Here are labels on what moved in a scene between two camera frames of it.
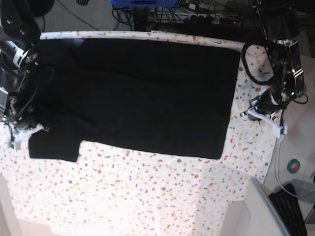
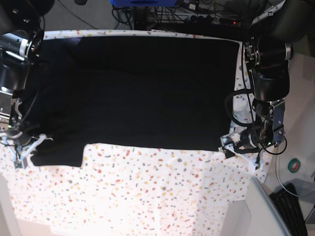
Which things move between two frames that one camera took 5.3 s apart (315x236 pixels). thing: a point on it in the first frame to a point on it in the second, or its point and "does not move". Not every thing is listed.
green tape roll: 293,165 does not move
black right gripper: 265,102 to 246,144
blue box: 131,3 does not move
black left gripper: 23,120 to 12,135
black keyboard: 288,209 does not move
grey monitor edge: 264,220 does not move
